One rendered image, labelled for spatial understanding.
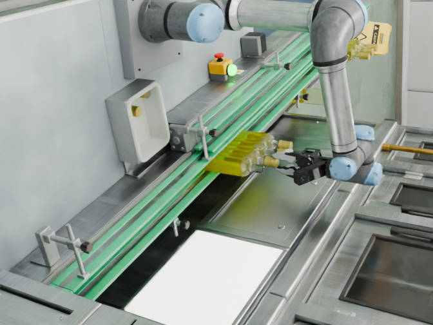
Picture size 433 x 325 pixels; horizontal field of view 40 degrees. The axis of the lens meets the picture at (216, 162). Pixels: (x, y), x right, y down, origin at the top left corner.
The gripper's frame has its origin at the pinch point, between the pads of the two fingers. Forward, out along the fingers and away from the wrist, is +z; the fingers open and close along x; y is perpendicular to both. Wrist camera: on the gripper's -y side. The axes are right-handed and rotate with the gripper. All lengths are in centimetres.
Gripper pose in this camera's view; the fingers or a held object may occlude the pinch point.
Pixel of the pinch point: (275, 162)
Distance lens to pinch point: 203.3
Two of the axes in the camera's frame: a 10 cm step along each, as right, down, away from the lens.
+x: -1.2, -8.8, -4.6
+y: 5.0, -4.5, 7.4
